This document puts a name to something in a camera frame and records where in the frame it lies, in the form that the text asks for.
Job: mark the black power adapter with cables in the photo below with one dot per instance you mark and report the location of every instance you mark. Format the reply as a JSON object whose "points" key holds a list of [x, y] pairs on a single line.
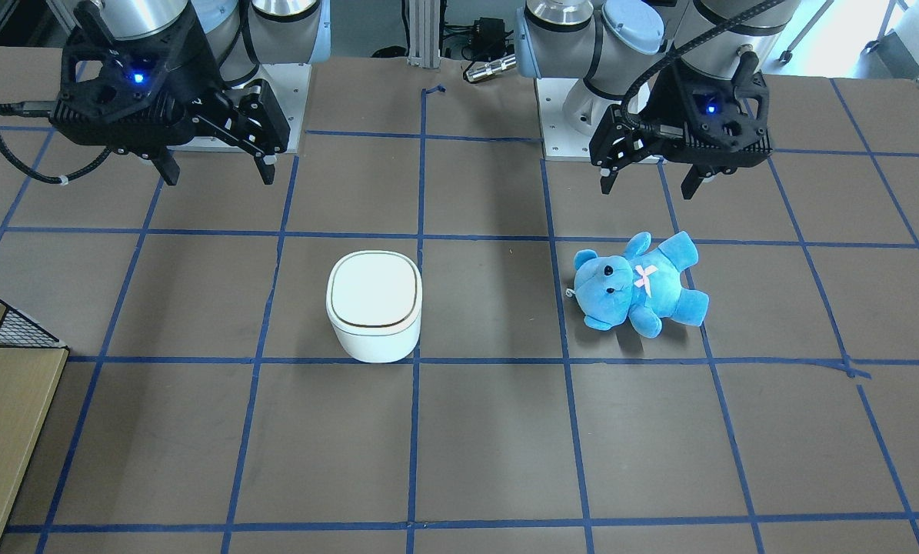
{"points": [[485, 39]]}

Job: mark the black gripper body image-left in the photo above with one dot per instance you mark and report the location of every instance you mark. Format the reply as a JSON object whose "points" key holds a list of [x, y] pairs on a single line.
{"points": [[195, 68]]}

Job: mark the blue teddy bear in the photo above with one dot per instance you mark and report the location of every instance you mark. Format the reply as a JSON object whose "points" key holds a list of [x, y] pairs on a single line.
{"points": [[641, 285]]}

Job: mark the wooden shelf with wire mesh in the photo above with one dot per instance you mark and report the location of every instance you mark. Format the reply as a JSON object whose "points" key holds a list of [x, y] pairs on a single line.
{"points": [[31, 364]]}

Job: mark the aluminium frame post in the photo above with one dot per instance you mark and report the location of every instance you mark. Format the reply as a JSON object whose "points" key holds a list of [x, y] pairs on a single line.
{"points": [[423, 22]]}

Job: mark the silver cylindrical connector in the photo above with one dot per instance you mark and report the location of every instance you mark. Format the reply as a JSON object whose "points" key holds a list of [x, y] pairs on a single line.
{"points": [[480, 71]]}

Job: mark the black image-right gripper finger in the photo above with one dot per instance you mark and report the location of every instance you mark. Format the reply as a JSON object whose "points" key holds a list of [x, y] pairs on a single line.
{"points": [[609, 175], [697, 174]]}

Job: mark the white lidded trash can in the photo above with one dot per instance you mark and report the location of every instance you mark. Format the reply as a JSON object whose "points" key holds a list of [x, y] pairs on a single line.
{"points": [[374, 301]]}

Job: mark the black corrugated cable image-right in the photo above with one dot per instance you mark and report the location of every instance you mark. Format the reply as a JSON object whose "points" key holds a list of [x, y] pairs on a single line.
{"points": [[720, 27]]}

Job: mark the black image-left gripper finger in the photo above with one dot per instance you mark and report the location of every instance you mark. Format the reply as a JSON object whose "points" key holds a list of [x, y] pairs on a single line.
{"points": [[163, 160], [265, 162]]}

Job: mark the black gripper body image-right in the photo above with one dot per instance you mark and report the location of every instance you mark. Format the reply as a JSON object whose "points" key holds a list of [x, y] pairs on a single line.
{"points": [[657, 98]]}

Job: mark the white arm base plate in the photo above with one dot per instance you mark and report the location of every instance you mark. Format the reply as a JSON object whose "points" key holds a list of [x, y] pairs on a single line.
{"points": [[289, 84], [569, 113]]}

